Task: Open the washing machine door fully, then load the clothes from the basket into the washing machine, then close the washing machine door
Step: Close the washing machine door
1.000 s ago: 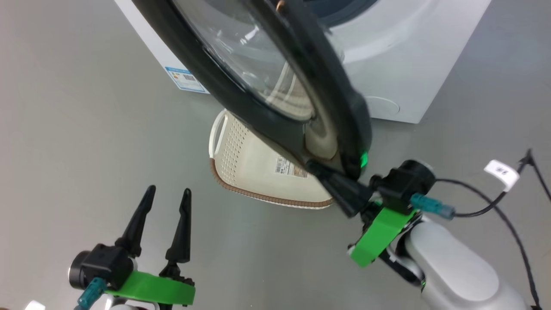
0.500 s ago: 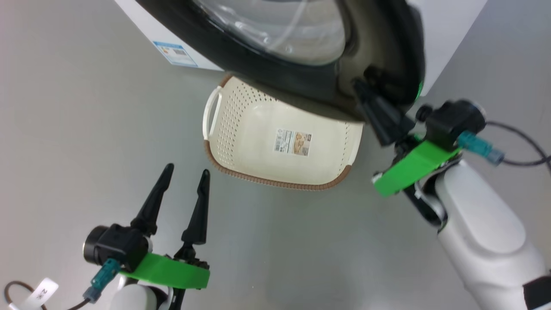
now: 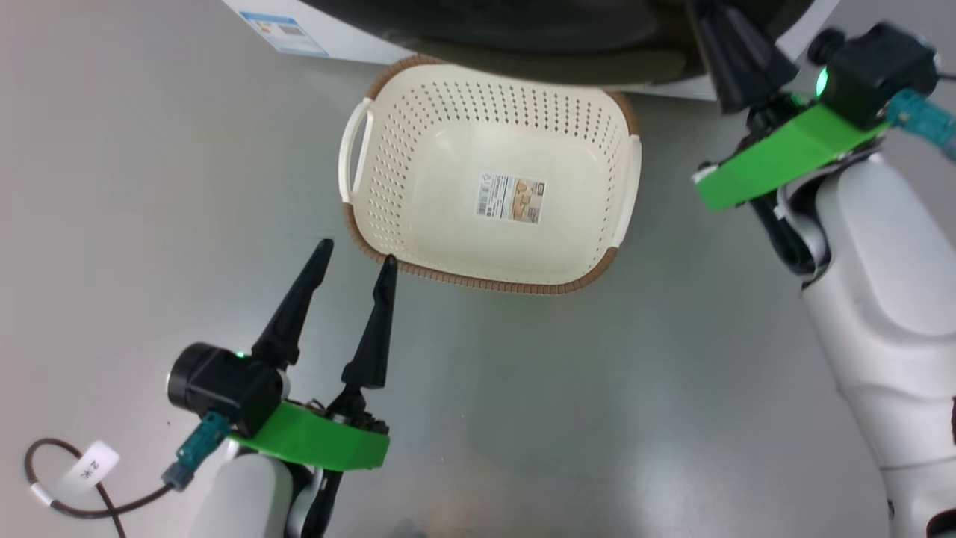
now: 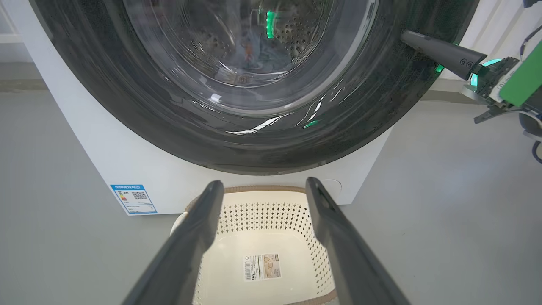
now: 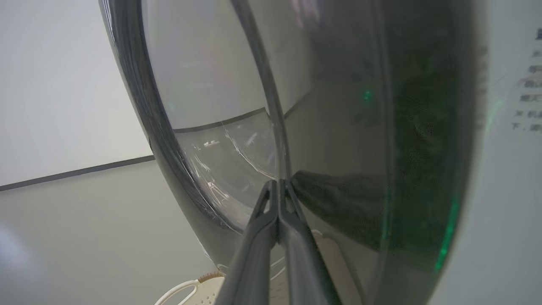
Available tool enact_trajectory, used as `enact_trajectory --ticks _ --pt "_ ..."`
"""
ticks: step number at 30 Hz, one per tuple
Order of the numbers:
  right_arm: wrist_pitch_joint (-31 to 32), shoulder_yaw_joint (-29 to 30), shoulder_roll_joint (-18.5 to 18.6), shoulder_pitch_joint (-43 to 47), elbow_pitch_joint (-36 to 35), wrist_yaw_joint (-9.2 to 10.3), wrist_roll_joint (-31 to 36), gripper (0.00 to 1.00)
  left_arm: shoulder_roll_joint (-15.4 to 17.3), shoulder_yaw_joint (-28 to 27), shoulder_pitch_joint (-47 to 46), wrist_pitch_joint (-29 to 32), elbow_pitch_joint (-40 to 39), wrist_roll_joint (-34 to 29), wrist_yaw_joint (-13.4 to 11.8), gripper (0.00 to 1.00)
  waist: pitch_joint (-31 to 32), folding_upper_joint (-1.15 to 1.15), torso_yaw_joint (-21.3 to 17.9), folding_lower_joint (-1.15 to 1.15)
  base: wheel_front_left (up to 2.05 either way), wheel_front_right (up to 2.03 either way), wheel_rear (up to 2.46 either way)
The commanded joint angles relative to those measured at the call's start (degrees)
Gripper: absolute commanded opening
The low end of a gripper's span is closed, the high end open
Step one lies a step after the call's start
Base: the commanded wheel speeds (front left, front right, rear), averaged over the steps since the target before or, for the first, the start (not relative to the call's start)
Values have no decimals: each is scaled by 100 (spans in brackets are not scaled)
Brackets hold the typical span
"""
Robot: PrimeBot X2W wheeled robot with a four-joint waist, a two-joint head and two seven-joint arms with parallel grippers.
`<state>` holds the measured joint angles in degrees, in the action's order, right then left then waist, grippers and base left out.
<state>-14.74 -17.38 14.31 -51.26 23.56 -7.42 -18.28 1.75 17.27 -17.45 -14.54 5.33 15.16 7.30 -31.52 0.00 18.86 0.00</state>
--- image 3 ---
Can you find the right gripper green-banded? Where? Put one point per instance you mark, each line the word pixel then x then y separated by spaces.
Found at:
pixel 784 157

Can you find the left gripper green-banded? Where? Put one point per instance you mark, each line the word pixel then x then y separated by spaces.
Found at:
pixel 321 444

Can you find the grey round washing machine door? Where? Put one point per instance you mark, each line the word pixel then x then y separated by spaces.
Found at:
pixel 523 37

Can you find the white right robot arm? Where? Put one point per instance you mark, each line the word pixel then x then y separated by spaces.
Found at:
pixel 889 299

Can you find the cream perforated laundry basket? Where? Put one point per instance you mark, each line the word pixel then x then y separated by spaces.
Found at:
pixel 448 246

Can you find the white front-load washing machine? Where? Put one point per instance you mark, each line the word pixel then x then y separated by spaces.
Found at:
pixel 358 41

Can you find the paper product sticker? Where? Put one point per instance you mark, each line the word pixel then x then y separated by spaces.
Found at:
pixel 511 196

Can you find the blue white energy label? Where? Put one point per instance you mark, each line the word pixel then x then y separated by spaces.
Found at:
pixel 287 33

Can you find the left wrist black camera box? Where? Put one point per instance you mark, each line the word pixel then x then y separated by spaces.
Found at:
pixel 224 385

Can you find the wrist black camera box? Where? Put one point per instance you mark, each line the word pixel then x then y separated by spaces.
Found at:
pixel 224 385
pixel 874 71

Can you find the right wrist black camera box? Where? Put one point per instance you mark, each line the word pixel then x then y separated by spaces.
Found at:
pixel 874 71

